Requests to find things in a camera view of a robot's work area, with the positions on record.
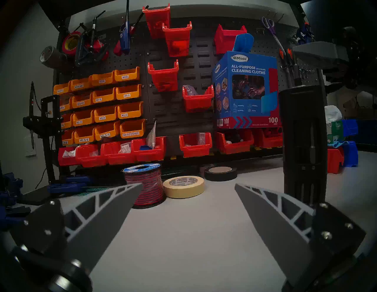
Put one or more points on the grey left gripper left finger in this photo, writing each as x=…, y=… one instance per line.
x=97, y=225

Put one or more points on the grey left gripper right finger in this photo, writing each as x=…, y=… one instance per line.
x=279, y=234

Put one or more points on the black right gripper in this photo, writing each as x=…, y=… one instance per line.
x=362, y=64

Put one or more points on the black electric screwdriver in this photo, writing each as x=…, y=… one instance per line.
x=303, y=147

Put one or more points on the black monitor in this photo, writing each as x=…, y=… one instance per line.
x=338, y=11

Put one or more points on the blue bar clamp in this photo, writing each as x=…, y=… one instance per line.
x=67, y=187
x=13, y=185

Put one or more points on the red plastic parts bin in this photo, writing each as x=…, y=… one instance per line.
x=268, y=142
x=194, y=152
x=66, y=162
x=225, y=41
x=197, y=104
x=89, y=162
x=234, y=149
x=176, y=44
x=116, y=159
x=163, y=81
x=148, y=156
x=156, y=23

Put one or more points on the blue cleaning cloths box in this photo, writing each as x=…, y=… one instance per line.
x=250, y=66

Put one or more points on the green white wipes box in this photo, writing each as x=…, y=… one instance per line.
x=335, y=131

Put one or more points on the clear plastic parts bag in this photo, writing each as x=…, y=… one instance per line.
x=70, y=152
x=201, y=138
x=191, y=89

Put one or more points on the black tape roll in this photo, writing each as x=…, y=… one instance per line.
x=221, y=177

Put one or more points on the blue microfiber cloth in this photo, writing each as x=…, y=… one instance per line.
x=243, y=42

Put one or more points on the large blue plastic bin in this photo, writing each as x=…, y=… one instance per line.
x=365, y=129

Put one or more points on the orange plastic parts bin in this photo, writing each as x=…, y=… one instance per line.
x=68, y=142
x=66, y=107
x=82, y=104
x=126, y=77
x=62, y=90
x=106, y=118
x=132, y=134
x=107, y=136
x=81, y=86
x=130, y=114
x=103, y=81
x=104, y=99
x=67, y=125
x=84, y=140
x=83, y=122
x=128, y=95

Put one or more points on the beige masking tape roll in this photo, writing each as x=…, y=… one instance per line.
x=182, y=192

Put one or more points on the small red plastic bin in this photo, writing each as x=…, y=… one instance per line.
x=334, y=160

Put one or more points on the small blue plastic bin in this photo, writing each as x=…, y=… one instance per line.
x=350, y=154

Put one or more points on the white paper packet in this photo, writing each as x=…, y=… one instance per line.
x=151, y=135

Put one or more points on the black white small tool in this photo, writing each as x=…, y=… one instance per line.
x=234, y=139

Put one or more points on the black tool stand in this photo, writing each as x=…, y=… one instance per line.
x=47, y=123

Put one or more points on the black caulking gun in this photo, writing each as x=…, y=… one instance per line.
x=88, y=50

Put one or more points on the red yellow tape roll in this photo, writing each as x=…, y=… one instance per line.
x=66, y=44

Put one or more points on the blue long lighter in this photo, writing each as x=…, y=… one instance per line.
x=125, y=38

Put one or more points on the white wall outlet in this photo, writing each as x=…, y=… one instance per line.
x=31, y=148

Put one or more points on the black pegboard wall panel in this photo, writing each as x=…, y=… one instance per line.
x=165, y=112

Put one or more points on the grey duct tape roll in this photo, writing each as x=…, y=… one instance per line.
x=53, y=57

